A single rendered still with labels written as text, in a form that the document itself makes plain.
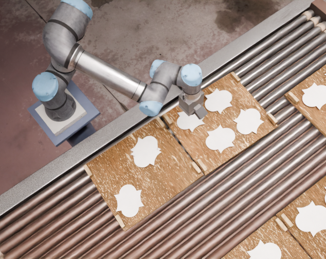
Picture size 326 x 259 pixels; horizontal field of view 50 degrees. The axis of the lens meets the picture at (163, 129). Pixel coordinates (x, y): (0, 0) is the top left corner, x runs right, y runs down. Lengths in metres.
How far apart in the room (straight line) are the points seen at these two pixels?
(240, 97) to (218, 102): 0.11
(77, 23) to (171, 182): 0.74
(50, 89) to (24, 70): 1.59
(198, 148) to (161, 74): 0.44
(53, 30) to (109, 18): 2.04
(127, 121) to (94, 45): 1.54
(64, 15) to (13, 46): 2.11
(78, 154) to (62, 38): 0.61
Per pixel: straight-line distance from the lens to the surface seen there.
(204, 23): 3.14
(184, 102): 1.39
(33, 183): 1.68
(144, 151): 1.54
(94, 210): 1.55
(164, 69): 1.28
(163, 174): 1.52
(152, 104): 1.21
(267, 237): 1.51
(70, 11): 1.29
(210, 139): 1.56
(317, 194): 1.59
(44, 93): 1.59
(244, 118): 1.62
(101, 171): 1.57
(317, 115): 1.72
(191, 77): 1.24
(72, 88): 1.86
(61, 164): 1.65
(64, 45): 1.23
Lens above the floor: 2.40
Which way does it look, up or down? 67 degrees down
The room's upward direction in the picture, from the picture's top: 9 degrees counter-clockwise
